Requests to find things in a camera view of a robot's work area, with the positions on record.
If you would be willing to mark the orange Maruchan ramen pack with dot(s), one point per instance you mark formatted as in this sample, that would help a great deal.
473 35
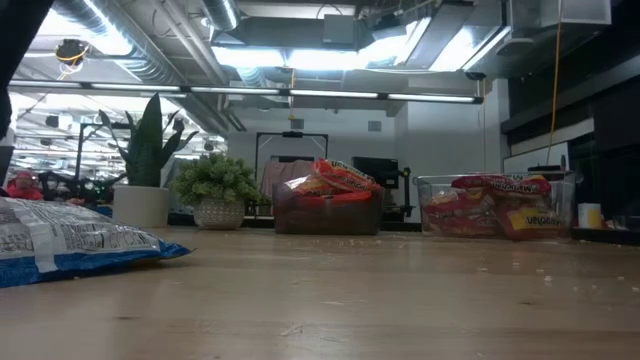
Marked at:
310 186
345 175

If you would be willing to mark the clear plastic bin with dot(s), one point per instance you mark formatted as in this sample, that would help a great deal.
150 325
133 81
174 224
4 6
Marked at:
562 195

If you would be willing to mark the background black robot arm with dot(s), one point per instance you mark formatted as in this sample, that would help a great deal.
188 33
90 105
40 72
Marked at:
85 187

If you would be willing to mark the blue Maruchan ramen pack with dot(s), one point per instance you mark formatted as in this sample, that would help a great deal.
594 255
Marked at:
75 235

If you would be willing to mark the smoky grey plastic bin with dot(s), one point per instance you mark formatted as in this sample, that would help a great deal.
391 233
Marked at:
325 217

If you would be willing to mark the black monitor on stand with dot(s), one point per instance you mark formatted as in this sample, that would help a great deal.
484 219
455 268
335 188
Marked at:
375 170

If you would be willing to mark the long linear ceiling light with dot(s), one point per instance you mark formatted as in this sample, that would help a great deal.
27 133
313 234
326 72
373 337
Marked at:
330 93

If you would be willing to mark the round green succulent in pot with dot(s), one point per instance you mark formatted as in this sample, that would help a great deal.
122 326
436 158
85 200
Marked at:
215 180

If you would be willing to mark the grey ventilation unit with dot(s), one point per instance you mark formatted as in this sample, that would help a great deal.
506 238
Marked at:
280 32

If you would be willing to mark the snake plant in white pot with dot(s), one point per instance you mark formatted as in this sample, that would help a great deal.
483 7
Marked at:
145 150

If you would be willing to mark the white and yellow cup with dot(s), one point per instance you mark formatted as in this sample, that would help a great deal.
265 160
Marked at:
590 216

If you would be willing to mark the small silver ventilation duct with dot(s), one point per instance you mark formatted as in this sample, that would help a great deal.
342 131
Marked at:
220 12

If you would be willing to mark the large silver ventilation duct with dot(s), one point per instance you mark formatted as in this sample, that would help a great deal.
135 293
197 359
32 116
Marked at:
150 65

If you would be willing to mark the background black rig frame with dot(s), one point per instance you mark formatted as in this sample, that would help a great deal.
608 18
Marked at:
79 150

